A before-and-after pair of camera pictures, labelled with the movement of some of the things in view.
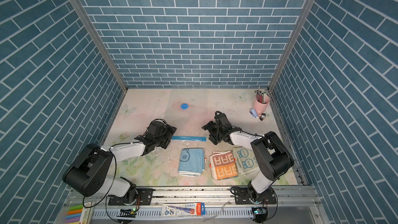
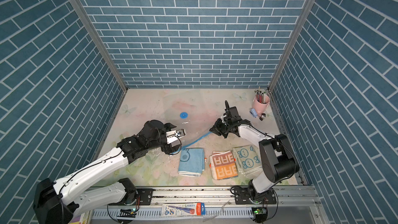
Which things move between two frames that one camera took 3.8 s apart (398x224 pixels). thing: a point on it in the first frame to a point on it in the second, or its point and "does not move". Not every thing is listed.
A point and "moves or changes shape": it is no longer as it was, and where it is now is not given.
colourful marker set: x=80 y=214 does not move
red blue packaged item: x=181 y=209 does not move
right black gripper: x=211 y=126 to x=216 y=128
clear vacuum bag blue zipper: x=188 y=116 moves or changes shape
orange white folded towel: x=223 y=164 does not move
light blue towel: x=191 y=162 does not move
